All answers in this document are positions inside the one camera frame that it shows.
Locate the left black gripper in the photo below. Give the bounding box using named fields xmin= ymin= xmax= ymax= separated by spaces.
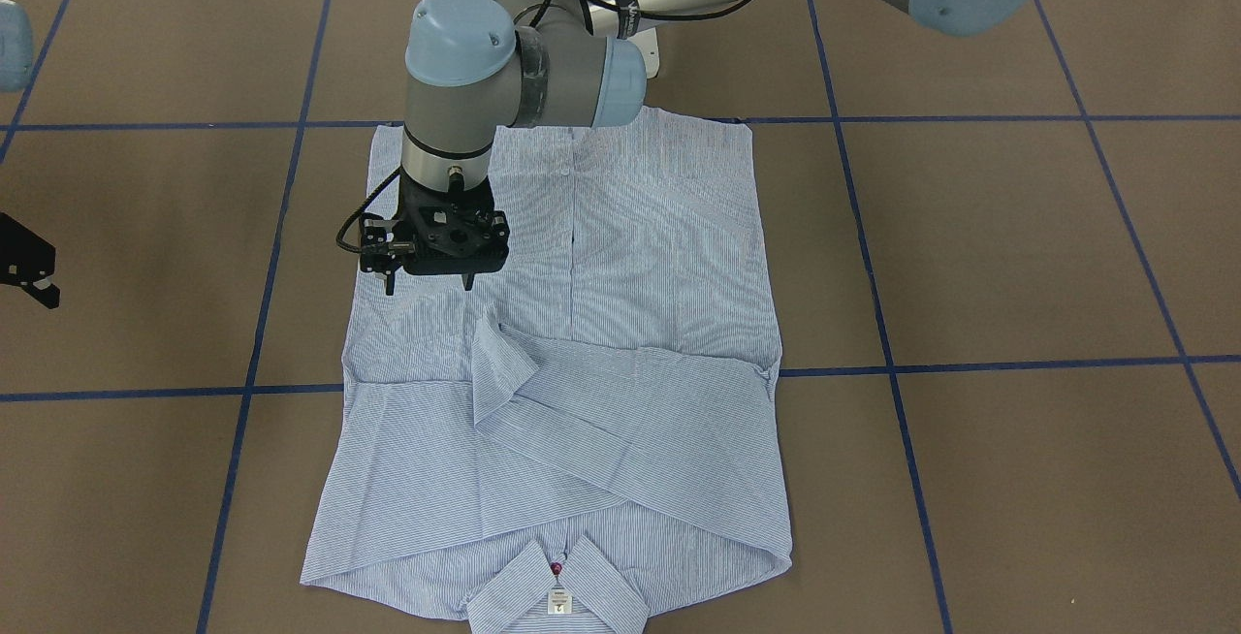
xmin=383 ymin=177 xmax=510 ymax=297

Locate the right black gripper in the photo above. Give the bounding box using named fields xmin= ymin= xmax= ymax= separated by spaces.
xmin=1 ymin=211 xmax=61 ymax=310

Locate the light blue striped shirt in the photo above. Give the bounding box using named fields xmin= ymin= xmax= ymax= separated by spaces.
xmin=299 ymin=108 xmax=793 ymax=633

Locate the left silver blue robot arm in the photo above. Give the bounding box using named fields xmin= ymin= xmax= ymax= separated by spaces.
xmin=336 ymin=0 xmax=1028 ymax=294

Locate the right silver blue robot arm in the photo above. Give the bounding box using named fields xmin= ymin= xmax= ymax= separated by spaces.
xmin=1 ymin=0 xmax=61 ymax=310

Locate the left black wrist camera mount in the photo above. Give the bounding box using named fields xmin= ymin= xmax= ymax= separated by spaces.
xmin=359 ymin=211 xmax=400 ymax=273

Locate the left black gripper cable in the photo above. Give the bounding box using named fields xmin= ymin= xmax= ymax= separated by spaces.
xmin=335 ymin=167 xmax=405 ymax=256

